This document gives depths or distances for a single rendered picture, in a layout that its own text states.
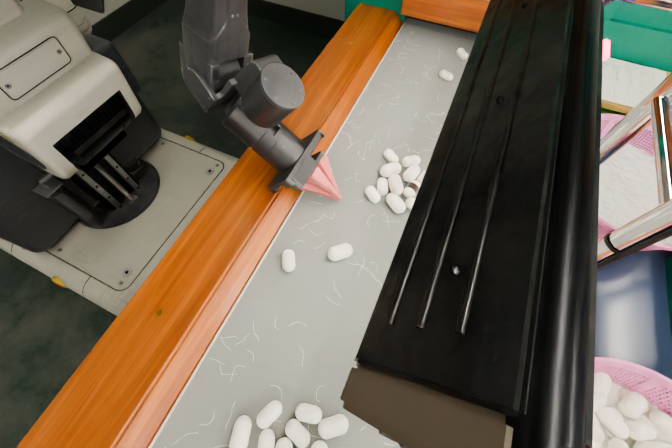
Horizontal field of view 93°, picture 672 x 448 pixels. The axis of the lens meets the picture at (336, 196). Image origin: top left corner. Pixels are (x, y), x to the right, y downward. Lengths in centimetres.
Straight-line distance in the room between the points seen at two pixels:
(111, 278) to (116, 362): 67
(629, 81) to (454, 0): 37
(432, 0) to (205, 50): 52
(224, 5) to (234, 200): 26
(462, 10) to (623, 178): 44
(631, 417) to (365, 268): 35
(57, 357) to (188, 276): 106
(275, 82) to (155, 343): 34
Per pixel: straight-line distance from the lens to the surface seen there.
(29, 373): 156
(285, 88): 39
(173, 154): 131
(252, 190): 52
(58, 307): 158
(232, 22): 42
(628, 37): 90
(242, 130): 44
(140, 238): 116
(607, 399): 57
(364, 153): 58
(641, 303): 71
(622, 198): 71
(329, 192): 49
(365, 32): 82
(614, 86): 83
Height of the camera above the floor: 119
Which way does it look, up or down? 59 degrees down
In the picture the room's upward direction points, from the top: straight up
